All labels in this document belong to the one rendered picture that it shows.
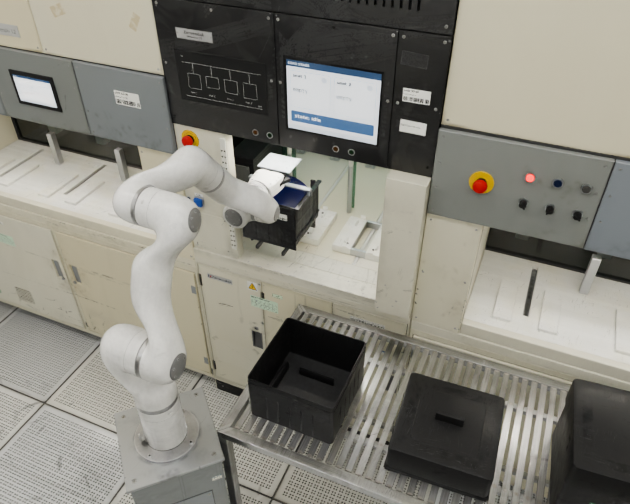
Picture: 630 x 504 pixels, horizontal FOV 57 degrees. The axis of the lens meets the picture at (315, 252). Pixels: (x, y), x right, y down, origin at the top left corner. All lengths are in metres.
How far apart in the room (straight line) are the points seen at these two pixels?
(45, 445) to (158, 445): 1.20
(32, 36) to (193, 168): 0.99
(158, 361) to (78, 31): 1.13
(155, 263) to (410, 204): 0.74
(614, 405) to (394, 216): 0.78
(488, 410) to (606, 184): 0.71
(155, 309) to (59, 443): 1.54
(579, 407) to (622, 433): 0.11
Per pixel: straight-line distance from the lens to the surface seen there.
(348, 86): 1.67
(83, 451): 2.88
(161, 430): 1.76
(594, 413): 1.72
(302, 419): 1.77
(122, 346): 1.57
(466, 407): 1.82
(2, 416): 3.15
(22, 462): 2.95
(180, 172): 1.47
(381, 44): 1.60
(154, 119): 2.07
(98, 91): 2.18
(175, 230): 1.38
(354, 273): 2.16
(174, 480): 1.84
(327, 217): 2.38
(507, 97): 1.59
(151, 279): 1.46
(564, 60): 1.54
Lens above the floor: 2.28
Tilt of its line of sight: 39 degrees down
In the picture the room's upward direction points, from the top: straight up
